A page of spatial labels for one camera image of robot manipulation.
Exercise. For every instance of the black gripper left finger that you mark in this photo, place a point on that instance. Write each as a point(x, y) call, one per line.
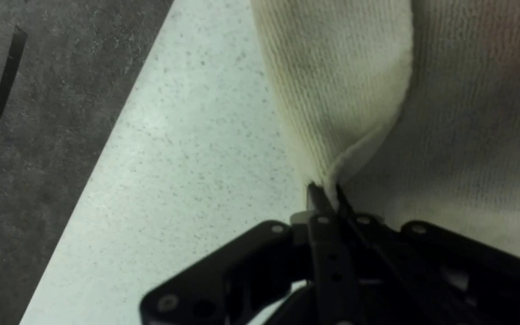
point(260, 276)

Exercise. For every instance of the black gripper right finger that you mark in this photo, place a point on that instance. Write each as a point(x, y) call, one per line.
point(452, 282)

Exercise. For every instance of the stained white towel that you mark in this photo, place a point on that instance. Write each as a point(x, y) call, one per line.
point(452, 119)

